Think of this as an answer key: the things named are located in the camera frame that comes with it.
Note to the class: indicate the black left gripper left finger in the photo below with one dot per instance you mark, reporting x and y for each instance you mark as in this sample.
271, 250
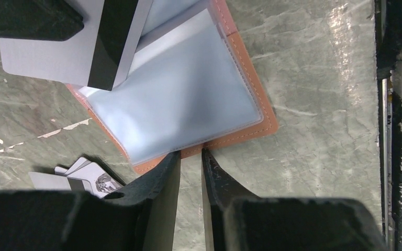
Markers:
139, 216

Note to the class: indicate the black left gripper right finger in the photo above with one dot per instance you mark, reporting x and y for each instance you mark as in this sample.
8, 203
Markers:
237, 219

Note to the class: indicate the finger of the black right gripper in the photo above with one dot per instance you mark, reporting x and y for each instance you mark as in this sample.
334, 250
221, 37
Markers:
39, 20

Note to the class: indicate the silver magnetic stripe card stack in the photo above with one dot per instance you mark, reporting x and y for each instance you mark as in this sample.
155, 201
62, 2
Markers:
83, 175

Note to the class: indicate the brown leather card holder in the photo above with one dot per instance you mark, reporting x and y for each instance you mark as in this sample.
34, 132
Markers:
192, 85

